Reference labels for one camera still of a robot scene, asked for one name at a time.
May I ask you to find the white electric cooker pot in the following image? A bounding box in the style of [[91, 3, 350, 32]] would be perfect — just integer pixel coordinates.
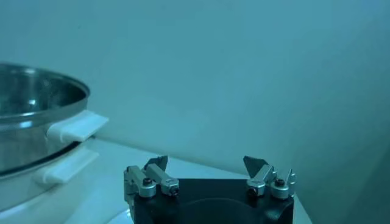
[[0, 138, 100, 214]]

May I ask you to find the stainless steel steamer basket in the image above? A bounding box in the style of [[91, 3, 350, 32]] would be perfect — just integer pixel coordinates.
[[0, 62, 110, 180]]

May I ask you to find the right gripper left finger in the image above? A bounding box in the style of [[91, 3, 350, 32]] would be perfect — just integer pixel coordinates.
[[123, 155, 181, 211]]

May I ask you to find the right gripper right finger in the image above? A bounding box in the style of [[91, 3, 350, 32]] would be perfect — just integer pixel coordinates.
[[243, 155, 297, 200]]

